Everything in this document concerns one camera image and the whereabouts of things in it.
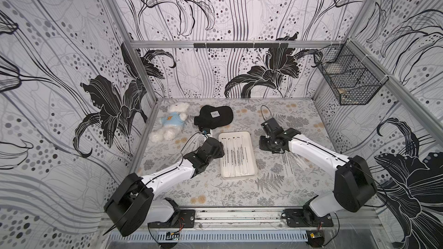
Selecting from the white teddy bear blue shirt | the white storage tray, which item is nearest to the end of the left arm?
the white storage tray

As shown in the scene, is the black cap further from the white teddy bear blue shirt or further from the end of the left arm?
the end of the left arm

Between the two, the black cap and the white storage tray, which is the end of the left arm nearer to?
the white storage tray

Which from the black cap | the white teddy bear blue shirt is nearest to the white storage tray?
the black cap

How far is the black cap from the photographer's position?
104 centimetres

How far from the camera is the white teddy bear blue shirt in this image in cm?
91

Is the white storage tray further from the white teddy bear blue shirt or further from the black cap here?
the white teddy bear blue shirt

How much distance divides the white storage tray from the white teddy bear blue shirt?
0.24 meters

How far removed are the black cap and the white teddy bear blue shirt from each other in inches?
3.4

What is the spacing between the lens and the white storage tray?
2.87 feet

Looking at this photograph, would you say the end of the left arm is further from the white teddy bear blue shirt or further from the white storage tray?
the white teddy bear blue shirt

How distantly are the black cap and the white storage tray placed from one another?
0.08m

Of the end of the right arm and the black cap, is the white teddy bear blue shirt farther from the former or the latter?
the end of the right arm

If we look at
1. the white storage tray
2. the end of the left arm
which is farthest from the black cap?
the end of the left arm
